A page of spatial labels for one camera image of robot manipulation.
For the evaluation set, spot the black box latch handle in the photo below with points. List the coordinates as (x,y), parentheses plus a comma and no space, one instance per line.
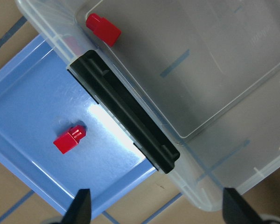
(94,75)

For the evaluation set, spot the clear plastic storage box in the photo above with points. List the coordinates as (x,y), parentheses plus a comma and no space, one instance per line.
(207,72)

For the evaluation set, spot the red block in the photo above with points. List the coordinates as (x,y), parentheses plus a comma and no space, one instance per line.
(70,137)
(103,29)

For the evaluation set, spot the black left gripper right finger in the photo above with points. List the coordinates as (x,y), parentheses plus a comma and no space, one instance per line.
(236,210)

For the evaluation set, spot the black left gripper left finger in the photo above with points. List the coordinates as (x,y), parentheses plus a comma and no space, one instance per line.
(79,211)

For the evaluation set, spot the blue plastic tray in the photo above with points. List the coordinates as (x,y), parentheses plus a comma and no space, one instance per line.
(39,98)

